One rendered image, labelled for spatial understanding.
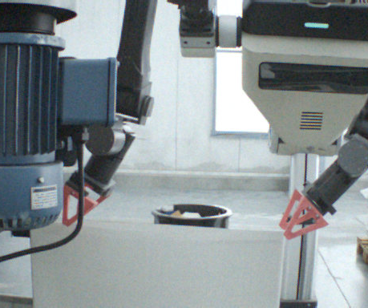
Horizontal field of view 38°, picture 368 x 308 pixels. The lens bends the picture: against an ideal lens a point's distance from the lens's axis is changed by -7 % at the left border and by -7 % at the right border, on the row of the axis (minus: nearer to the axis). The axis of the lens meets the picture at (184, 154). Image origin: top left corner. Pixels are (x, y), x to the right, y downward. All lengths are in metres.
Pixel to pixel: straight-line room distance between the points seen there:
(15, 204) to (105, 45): 8.68
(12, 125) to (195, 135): 8.40
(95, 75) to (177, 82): 8.39
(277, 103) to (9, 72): 0.90
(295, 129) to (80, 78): 0.89
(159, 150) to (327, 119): 7.71
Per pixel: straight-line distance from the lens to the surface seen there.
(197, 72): 9.06
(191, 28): 1.37
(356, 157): 0.95
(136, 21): 0.97
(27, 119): 0.69
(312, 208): 0.98
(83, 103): 0.72
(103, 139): 0.95
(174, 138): 9.09
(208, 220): 3.15
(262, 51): 1.36
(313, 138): 1.54
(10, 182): 0.69
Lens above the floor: 1.24
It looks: 4 degrees down
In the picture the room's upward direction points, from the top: 1 degrees clockwise
